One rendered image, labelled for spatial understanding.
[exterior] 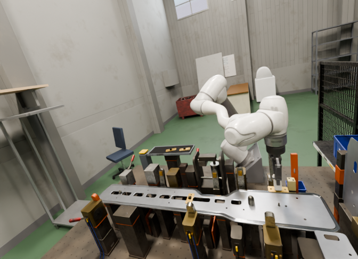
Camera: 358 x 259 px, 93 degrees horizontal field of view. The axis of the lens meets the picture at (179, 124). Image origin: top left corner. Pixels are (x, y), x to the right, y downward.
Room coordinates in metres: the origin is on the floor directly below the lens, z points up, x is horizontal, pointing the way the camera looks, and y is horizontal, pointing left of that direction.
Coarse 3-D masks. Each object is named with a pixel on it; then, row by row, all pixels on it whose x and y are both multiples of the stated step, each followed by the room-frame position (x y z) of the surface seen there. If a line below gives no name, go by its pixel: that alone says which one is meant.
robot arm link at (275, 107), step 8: (272, 96) 0.66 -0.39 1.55; (280, 96) 0.65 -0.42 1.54; (264, 104) 0.65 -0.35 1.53; (272, 104) 0.63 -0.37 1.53; (280, 104) 0.63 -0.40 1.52; (264, 112) 0.63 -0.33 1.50; (272, 112) 0.62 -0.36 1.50; (280, 112) 0.62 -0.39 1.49; (272, 120) 0.60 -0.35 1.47; (280, 120) 0.61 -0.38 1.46; (272, 128) 0.60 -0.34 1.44; (280, 128) 0.62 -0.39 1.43
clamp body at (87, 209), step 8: (88, 208) 0.90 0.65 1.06; (96, 208) 0.91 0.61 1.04; (104, 208) 0.95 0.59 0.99; (88, 216) 0.87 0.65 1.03; (96, 216) 0.89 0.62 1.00; (104, 216) 0.93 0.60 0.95; (88, 224) 0.88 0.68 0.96; (96, 224) 0.87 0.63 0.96; (104, 224) 0.92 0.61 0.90; (96, 232) 0.88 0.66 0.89; (104, 232) 0.90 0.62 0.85; (112, 232) 0.94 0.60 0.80; (96, 240) 0.87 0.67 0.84; (104, 240) 0.88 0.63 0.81; (112, 240) 0.92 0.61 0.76; (104, 248) 0.87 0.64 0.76; (112, 248) 0.90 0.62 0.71
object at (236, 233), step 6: (234, 228) 0.61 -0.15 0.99; (240, 228) 0.61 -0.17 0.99; (234, 234) 0.58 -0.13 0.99; (240, 234) 0.58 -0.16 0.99; (234, 240) 0.57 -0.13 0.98; (240, 240) 0.56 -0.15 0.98; (234, 246) 0.57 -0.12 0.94; (240, 246) 0.56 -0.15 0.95; (234, 252) 0.57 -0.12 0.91; (240, 252) 0.56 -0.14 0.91; (240, 258) 0.57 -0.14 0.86
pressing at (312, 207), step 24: (144, 192) 1.01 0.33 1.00; (168, 192) 0.96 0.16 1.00; (192, 192) 0.91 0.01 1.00; (240, 192) 0.82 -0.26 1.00; (264, 192) 0.77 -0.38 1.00; (288, 192) 0.73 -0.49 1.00; (240, 216) 0.66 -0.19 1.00; (264, 216) 0.63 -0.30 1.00; (288, 216) 0.60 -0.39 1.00; (312, 216) 0.58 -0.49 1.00
